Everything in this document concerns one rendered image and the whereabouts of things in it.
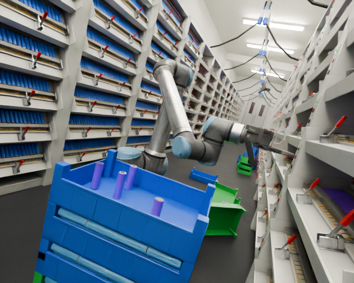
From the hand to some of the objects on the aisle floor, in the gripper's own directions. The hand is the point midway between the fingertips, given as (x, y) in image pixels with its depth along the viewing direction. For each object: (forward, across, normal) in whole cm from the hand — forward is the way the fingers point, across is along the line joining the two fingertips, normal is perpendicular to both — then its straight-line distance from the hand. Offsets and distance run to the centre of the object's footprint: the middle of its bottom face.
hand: (289, 155), depth 86 cm
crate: (-54, +134, +66) cm, 159 cm away
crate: (-25, +77, +60) cm, 101 cm away
